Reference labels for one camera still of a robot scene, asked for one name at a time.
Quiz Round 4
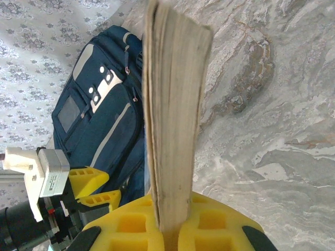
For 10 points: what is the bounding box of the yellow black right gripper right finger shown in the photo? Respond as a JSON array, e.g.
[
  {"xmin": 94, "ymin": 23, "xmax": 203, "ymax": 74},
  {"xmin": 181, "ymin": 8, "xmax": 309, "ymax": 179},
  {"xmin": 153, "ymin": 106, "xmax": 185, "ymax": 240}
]
[{"xmin": 177, "ymin": 191, "xmax": 278, "ymax": 251}]

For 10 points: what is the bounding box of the navy blue backpack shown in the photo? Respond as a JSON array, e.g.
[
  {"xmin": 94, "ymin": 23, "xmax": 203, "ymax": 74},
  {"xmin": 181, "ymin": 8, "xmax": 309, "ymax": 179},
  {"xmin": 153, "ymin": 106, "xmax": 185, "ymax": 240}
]
[{"xmin": 51, "ymin": 25, "xmax": 147, "ymax": 207}]

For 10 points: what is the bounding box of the Animal Farm paperback book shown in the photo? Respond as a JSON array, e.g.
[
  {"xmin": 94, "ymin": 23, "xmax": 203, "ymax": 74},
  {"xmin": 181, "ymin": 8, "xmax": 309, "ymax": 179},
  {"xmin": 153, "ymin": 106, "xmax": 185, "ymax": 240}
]
[{"xmin": 142, "ymin": 0, "xmax": 215, "ymax": 237}]

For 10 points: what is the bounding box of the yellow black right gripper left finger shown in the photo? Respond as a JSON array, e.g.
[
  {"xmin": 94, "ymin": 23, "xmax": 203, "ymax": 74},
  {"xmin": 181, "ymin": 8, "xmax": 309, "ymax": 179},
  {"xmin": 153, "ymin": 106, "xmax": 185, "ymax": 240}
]
[{"xmin": 68, "ymin": 193, "xmax": 168, "ymax": 251}]

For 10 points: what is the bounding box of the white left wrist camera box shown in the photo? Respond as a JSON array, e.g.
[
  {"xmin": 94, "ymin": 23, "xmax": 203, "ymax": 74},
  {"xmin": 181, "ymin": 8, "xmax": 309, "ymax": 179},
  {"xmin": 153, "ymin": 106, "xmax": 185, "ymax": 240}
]
[{"xmin": 5, "ymin": 146, "xmax": 71, "ymax": 223}]

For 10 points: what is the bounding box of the aluminium corner post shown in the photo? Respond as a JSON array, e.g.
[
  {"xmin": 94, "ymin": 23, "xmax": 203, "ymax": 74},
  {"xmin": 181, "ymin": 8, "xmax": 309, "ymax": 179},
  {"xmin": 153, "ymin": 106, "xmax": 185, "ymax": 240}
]
[{"xmin": 0, "ymin": 169, "xmax": 27, "ymax": 184}]

